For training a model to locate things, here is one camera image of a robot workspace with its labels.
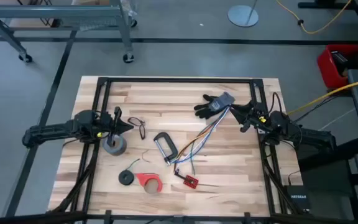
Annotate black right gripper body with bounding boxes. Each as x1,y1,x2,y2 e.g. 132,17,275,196
240,101,269,134

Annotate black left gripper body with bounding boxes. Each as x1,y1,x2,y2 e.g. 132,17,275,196
99,106,126,147

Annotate green cord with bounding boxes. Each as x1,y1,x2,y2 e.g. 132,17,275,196
126,158,141,172

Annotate black cable spool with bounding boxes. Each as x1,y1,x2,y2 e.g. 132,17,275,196
117,169,135,187

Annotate black-framed safety glasses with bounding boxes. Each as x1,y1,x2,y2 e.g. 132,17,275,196
127,116,147,141

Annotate black and grey work glove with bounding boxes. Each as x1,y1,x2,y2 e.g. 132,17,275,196
193,91,236,121

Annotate red Scotch tape dispenser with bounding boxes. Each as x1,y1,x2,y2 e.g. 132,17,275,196
134,172,163,195

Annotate red bit holder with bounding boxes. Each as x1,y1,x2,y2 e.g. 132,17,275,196
183,174,200,190

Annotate red plastic bin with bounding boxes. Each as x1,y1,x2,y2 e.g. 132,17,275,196
316,44,358,90

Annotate white round stand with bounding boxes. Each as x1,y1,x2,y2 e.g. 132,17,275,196
227,0,260,28

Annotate grey metal workbench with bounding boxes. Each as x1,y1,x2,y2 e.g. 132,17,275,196
0,0,138,64

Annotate grey duct tape roll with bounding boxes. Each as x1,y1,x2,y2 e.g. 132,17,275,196
102,134,128,156

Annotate blue wire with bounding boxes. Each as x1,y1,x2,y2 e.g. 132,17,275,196
169,107,231,165

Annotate white wire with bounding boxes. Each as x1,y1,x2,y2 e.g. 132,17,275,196
174,108,231,164

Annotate blue handled metal tool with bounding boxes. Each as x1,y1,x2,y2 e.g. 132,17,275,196
153,131,179,167

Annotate orange wire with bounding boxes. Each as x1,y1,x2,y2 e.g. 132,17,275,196
174,110,229,172

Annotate green wire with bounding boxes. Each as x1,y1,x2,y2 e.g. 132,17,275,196
189,118,222,176

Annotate black aluminium rig frame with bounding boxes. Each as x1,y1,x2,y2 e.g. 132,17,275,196
0,76,358,224

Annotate yellow hanging cable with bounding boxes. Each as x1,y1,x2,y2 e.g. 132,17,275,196
287,75,358,116

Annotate black Netgear network switch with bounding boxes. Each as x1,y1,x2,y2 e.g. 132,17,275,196
283,184,312,211

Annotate yellow floor cable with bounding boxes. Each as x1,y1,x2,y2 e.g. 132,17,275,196
274,0,353,35

